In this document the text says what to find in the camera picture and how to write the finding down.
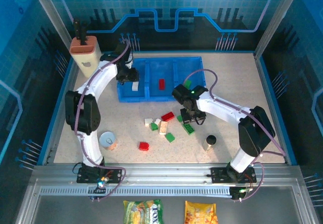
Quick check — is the yellow snack bag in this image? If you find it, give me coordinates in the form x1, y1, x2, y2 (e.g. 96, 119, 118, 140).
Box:
184, 200, 219, 224

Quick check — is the tin can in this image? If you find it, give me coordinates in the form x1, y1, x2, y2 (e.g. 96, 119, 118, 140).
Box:
98, 131, 118, 151

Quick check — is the green long studded lego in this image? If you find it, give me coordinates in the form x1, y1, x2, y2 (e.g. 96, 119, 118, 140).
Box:
182, 123, 195, 136

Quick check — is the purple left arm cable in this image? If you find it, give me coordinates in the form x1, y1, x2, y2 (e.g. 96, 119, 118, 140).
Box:
74, 39, 132, 202

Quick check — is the cream long lego brick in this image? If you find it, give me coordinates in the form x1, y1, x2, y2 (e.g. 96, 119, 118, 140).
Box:
158, 121, 169, 136

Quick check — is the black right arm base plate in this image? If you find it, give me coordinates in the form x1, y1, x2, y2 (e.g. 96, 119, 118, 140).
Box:
210, 167, 257, 184

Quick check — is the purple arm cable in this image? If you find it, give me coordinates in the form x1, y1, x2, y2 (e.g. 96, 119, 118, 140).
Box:
183, 69, 287, 202
74, 39, 132, 202

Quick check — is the slotted grey cable duct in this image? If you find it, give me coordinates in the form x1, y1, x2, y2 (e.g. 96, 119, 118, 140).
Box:
40, 186, 233, 197

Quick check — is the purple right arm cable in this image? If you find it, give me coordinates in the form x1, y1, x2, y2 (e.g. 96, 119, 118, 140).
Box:
183, 69, 287, 202

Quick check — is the black-capped small bottle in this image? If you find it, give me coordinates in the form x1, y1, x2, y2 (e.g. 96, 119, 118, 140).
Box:
203, 134, 217, 151

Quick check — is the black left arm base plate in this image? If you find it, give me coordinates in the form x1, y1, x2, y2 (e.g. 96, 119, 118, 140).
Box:
76, 163, 123, 184

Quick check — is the aluminium frame post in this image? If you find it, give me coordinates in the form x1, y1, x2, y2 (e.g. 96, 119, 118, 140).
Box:
28, 0, 73, 50
254, 0, 305, 60

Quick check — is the blue three-compartment bin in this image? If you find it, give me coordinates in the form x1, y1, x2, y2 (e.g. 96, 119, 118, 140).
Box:
117, 57, 207, 103

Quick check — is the green snack bag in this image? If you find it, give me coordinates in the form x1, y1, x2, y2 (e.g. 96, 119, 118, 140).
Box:
123, 199, 164, 224

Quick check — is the beige utensil holder block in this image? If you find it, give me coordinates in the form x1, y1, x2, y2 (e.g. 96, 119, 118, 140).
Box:
69, 35, 103, 78

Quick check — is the black utensil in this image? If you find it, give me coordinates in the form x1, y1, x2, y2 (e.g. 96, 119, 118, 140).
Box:
72, 19, 88, 45

